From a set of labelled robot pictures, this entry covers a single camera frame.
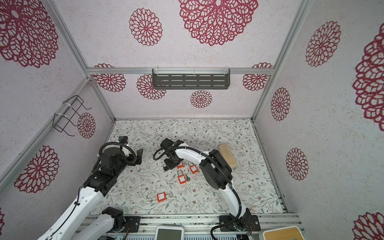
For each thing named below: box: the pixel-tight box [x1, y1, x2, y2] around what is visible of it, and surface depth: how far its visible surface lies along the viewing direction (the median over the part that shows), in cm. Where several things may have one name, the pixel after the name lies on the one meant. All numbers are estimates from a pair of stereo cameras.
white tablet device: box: [154, 224, 185, 240], surface depth 69 cm
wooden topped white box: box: [263, 225, 305, 240], surface depth 69 cm
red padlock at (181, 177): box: [177, 169, 187, 185], surface depth 90 cm
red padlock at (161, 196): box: [157, 192, 168, 202], surface depth 83 cm
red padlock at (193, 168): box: [187, 161, 198, 174], surface depth 94 cm
